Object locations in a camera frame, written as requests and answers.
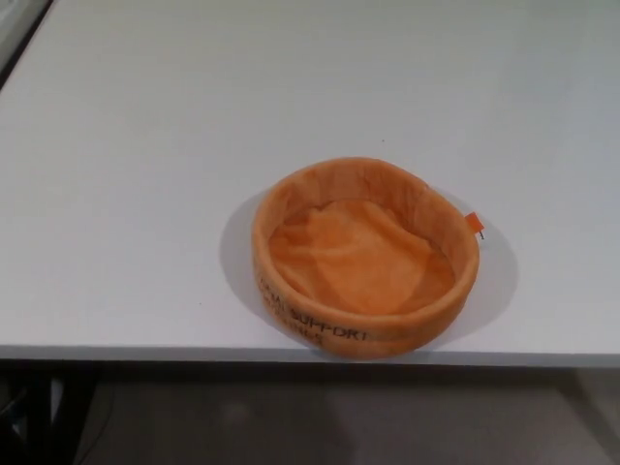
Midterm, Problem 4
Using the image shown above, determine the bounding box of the thin black floor cable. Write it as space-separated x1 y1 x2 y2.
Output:
99 375 118 440

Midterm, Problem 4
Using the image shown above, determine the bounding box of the dark table leg frame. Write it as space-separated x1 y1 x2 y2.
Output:
0 360 104 465

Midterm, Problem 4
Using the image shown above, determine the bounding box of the orange soft plush plate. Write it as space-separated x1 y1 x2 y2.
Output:
252 153 487 362

